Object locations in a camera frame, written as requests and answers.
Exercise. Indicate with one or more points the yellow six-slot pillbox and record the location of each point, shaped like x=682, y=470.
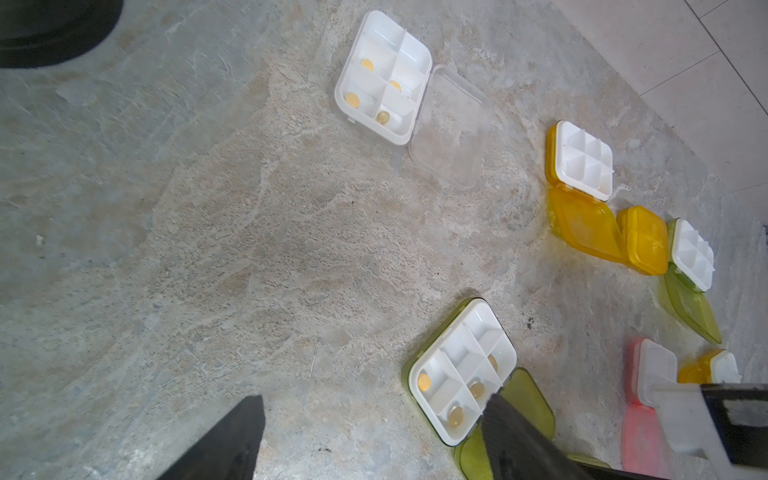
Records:
x=579, y=170

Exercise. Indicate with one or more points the small yellow pillbox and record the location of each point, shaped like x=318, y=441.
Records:
x=645, y=238

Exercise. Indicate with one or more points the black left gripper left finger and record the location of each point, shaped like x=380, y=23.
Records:
x=229, y=450

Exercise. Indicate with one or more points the pink pillbox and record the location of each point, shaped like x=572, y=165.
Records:
x=644, y=449

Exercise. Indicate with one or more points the black microphone stand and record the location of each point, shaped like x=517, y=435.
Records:
x=40, y=33

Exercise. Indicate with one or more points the yellow pillbox right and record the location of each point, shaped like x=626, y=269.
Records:
x=714, y=367

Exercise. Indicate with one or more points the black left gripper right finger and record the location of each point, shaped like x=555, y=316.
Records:
x=517, y=450

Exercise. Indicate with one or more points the clear white pillbox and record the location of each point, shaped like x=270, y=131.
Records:
x=391, y=87

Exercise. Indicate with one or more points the green pillbox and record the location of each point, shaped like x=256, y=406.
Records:
x=454, y=373
x=587, y=460
x=689, y=276

